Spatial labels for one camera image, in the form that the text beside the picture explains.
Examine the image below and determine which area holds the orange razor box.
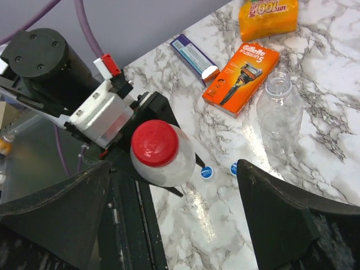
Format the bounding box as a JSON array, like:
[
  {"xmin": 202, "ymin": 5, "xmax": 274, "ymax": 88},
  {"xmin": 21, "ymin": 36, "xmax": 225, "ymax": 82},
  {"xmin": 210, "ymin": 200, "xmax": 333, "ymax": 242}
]
[{"xmin": 202, "ymin": 42, "xmax": 280, "ymax": 118}]

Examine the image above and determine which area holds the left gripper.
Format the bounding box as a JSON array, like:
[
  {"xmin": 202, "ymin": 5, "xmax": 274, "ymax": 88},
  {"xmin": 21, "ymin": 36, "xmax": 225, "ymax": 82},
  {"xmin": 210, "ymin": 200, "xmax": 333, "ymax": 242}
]
[{"xmin": 100, "ymin": 91, "xmax": 206, "ymax": 197}]

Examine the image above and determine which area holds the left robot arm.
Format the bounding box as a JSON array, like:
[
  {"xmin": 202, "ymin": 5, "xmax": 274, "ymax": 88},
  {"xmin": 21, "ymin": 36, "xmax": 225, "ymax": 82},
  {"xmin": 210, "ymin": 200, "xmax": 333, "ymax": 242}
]
[{"xmin": 1, "ymin": 28, "xmax": 205, "ymax": 195}]

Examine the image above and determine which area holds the orange snack bag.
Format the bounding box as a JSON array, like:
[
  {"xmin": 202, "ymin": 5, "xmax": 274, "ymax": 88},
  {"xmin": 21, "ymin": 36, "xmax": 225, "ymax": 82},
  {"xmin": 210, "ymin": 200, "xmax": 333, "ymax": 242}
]
[{"xmin": 238, "ymin": 0, "xmax": 299, "ymax": 42}]

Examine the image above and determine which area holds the clear empty plastic bottle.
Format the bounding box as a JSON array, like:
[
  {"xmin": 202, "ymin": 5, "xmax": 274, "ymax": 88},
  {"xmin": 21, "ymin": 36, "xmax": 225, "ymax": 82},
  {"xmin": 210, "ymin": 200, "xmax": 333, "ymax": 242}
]
[{"xmin": 256, "ymin": 70, "xmax": 304, "ymax": 156}]

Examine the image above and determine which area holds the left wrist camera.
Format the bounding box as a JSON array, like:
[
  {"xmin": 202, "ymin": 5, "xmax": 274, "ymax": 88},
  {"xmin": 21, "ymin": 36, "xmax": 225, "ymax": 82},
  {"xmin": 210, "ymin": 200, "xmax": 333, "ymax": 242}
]
[{"xmin": 64, "ymin": 78, "xmax": 134, "ymax": 149}]

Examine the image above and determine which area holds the red bottle cap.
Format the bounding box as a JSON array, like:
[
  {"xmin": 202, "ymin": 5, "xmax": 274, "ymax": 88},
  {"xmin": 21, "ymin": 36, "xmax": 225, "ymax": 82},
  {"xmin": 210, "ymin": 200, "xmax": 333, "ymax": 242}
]
[{"xmin": 131, "ymin": 120, "xmax": 179, "ymax": 167}]

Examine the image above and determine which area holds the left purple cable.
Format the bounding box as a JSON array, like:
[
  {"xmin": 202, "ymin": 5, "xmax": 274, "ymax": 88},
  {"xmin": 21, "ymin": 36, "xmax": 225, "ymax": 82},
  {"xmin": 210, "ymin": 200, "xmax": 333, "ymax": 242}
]
[{"xmin": 0, "ymin": 0, "xmax": 105, "ymax": 178}]

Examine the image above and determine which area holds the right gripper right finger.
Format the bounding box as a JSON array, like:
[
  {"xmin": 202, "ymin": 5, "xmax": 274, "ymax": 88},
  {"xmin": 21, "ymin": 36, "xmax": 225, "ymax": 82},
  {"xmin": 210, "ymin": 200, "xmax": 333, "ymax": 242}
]
[{"xmin": 237, "ymin": 159, "xmax": 359, "ymax": 269}]

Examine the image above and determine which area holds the red label plastic bottle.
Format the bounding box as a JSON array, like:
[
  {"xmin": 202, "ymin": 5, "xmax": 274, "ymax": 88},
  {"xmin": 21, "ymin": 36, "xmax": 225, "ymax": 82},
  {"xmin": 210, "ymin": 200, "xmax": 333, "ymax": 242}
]
[{"xmin": 130, "ymin": 120, "xmax": 196, "ymax": 187}]

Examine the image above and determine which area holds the blue white bottle cap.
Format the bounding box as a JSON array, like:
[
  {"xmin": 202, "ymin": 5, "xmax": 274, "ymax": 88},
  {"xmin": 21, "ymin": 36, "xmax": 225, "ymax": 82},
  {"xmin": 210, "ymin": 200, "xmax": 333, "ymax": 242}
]
[{"xmin": 229, "ymin": 163, "xmax": 237, "ymax": 176}]

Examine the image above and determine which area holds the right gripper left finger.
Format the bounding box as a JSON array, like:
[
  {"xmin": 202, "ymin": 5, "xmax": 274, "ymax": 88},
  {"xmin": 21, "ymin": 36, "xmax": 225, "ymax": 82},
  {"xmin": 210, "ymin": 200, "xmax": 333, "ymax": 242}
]
[{"xmin": 1, "ymin": 161, "xmax": 110, "ymax": 269}]

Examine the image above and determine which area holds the purple toothpaste box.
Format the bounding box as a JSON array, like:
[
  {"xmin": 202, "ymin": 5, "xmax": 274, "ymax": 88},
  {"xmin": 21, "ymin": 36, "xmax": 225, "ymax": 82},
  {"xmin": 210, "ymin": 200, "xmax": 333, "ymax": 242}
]
[{"xmin": 170, "ymin": 34, "xmax": 220, "ymax": 87}]

